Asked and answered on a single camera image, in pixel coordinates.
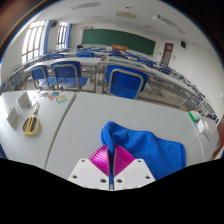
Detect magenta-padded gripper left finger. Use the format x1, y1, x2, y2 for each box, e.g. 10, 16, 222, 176
67, 143, 111, 191

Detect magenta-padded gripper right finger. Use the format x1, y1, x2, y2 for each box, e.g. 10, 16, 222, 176
113, 143, 157, 191

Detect blue towel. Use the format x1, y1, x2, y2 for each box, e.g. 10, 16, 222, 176
100, 120, 187, 181

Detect colourful small card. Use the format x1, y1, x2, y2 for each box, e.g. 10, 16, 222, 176
33, 91, 49, 100
47, 92, 60, 101
55, 94, 69, 104

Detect green and white box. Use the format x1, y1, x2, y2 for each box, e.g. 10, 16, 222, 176
188, 110, 202, 122

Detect blue classroom chair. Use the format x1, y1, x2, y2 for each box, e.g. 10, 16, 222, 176
30, 64, 58, 90
50, 60, 89, 92
105, 64, 150, 100

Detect long grey classroom desk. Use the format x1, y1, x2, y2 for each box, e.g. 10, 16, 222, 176
99, 58, 214, 114
23, 56, 103, 91

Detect framed picture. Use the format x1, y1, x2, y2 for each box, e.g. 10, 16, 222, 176
99, 54, 141, 64

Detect group of blue chairs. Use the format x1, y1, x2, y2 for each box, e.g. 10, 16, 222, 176
43, 46, 221, 123

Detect brown wooden door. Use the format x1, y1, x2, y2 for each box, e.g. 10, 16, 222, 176
160, 42, 175, 66

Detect orange lectern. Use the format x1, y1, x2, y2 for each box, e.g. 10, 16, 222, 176
111, 44, 129, 52

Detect green chalkboard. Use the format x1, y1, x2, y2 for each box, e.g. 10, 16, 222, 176
81, 28, 157, 56

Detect blue curtain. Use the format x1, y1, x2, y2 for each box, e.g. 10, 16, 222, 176
42, 19, 53, 56
65, 22, 72, 49

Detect narrow bright window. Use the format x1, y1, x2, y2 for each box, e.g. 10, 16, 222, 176
56, 21, 69, 51

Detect large bright window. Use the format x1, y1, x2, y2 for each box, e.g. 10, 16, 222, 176
21, 20, 46, 64

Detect ceiling vent grille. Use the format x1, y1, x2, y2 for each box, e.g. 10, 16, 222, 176
158, 14, 187, 34
69, 1, 102, 11

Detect ceiling projector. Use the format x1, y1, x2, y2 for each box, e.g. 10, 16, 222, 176
151, 14, 164, 23

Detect ceiling light panel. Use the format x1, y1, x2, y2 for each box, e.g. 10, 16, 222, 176
115, 11, 138, 20

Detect yellow-handled scissors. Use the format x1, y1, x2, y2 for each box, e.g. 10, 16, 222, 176
21, 103, 41, 137

